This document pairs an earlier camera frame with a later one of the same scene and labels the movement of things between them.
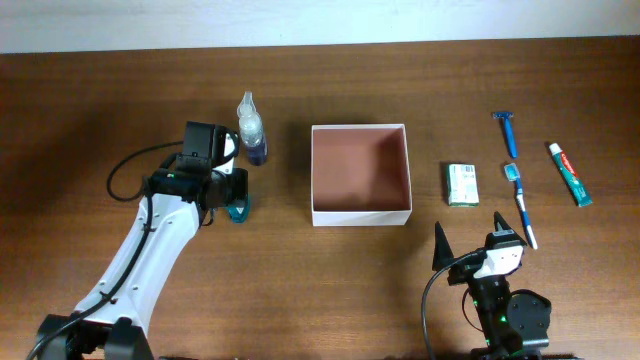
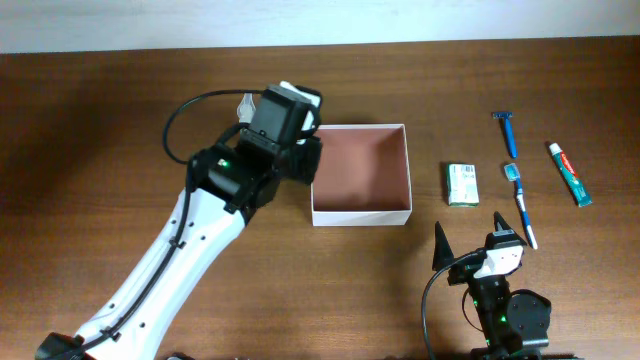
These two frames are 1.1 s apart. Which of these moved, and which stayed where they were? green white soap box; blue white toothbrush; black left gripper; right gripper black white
Moved: black left gripper
Stayed: green white soap box; right gripper black white; blue white toothbrush
